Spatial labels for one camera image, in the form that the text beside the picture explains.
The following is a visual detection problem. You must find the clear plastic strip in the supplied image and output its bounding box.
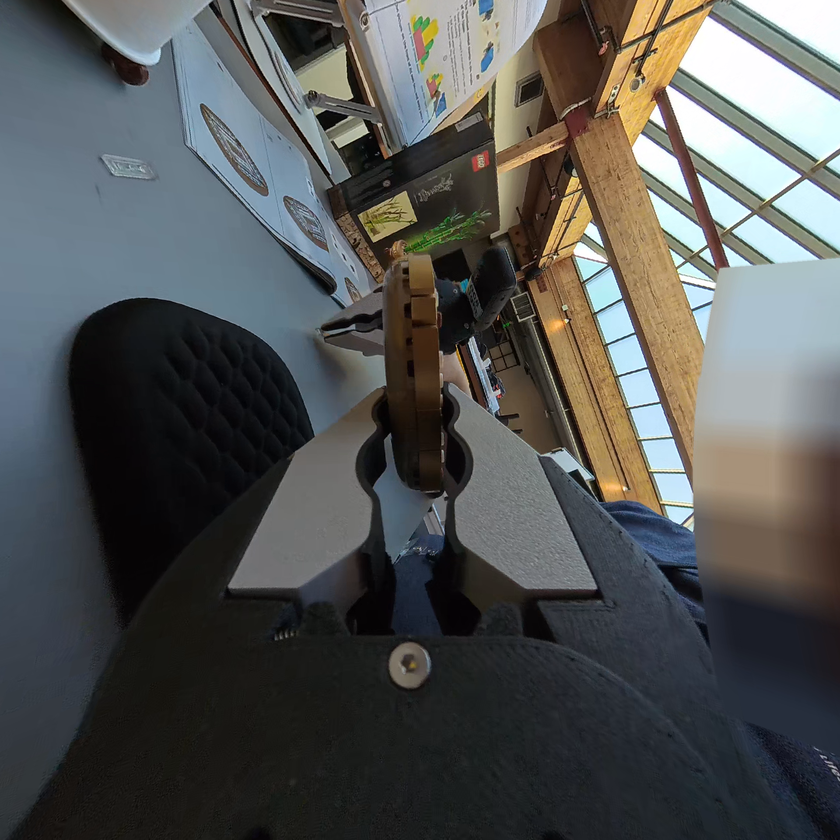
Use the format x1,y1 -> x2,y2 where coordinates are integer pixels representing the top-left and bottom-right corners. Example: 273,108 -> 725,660
100,154 -> 158,181

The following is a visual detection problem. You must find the reddish brown round lego piece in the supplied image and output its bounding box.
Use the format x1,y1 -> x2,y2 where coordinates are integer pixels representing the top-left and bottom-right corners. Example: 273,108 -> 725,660
100,42 -> 151,87

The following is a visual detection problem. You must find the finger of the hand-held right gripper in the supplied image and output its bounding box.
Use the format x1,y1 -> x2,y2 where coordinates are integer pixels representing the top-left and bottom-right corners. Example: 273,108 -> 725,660
322,331 -> 387,358
319,293 -> 387,337

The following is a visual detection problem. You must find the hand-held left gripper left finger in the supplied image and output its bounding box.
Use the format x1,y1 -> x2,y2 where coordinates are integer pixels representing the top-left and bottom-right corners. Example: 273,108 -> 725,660
226,386 -> 395,632

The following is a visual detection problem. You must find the person's dark blue shirt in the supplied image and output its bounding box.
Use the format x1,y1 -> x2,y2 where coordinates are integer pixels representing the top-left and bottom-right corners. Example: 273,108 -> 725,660
602,500 -> 840,840

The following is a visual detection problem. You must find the black lego set box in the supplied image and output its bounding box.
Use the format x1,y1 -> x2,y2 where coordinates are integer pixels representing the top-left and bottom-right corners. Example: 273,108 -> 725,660
327,120 -> 501,284

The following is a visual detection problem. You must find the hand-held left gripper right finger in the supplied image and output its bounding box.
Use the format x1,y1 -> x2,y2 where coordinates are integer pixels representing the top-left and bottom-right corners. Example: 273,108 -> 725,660
441,382 -> 601,631

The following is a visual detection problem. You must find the black quilted cushion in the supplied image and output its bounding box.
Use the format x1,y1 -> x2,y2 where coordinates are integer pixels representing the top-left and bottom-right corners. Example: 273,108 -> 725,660
70,297 -> 315,621

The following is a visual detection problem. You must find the round tan lego base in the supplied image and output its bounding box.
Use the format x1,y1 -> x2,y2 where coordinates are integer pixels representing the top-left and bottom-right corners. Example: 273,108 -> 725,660
382,255 -> 446,494

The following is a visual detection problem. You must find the lego instruction booklet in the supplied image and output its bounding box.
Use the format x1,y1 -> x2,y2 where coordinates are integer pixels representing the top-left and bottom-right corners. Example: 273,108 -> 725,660
171,20 -> 385,308

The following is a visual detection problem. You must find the printed instruction sheet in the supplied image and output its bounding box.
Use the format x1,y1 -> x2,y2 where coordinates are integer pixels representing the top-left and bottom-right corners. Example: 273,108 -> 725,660
363,0 -> 549,148

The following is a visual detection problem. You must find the white paper cup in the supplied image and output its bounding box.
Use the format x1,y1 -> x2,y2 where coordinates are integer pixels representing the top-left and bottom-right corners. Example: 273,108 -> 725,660
62,0 -> 217,67

